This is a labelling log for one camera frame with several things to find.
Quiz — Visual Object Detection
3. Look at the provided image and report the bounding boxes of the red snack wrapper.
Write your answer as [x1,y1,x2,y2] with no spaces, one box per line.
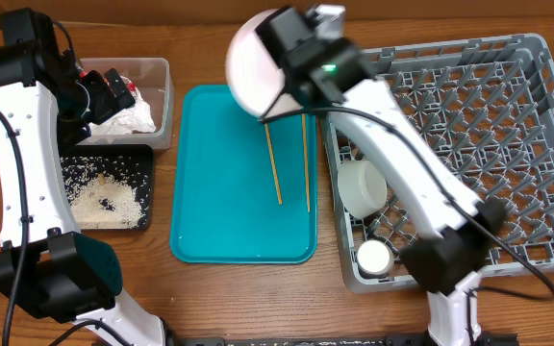
[80,71,137,93]

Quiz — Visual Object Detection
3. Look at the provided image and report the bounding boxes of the large pink plate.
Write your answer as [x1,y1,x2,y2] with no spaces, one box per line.
[225,10,285,117]

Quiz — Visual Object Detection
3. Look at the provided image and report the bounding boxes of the white paper napkin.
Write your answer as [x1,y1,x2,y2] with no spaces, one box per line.
[89,86,156,136]

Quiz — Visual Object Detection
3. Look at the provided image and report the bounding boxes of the grey green bowl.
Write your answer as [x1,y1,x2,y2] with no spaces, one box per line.
[338,160,388,219]

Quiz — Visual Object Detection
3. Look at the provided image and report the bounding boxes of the pale green plastic cup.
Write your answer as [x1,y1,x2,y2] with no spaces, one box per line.
[356,239,394,279]

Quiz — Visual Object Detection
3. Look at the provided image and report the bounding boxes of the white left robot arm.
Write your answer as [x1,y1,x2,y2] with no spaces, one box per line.
[0,8,178,345]

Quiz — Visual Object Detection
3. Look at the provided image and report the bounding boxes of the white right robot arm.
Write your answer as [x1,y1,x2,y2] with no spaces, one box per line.
[253,6,554,345]

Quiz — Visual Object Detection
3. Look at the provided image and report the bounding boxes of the clear plastic waste bin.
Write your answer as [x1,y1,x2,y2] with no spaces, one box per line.
[81,58,174,150]

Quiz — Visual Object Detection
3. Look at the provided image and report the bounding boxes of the grey dishwasher rack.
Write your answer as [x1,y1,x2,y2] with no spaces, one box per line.
[315,32,554,294]

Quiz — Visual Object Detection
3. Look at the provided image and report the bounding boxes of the wooden chopstick right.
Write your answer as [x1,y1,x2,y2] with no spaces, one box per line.
[301,113,311,213]

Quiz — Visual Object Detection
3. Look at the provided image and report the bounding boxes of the wooden chopstick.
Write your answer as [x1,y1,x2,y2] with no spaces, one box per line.
[264,124,283,205]
[301,113,311,213]

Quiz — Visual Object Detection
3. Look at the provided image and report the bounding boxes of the wooden chopstick left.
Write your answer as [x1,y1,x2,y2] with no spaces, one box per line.
[264,124,283,205]

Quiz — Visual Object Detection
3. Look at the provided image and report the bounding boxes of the black plastic tray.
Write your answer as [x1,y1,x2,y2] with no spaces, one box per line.
[58,143,156,232]

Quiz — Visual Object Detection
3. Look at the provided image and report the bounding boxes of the teal plastic tray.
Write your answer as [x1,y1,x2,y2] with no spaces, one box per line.
[169,85,317,264]

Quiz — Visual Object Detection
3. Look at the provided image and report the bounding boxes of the spilled rice grains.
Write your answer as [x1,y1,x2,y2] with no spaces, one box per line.
[61,156,152,230]

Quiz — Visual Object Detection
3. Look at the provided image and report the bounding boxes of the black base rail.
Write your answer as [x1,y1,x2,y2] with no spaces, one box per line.
[166,332,520,346]

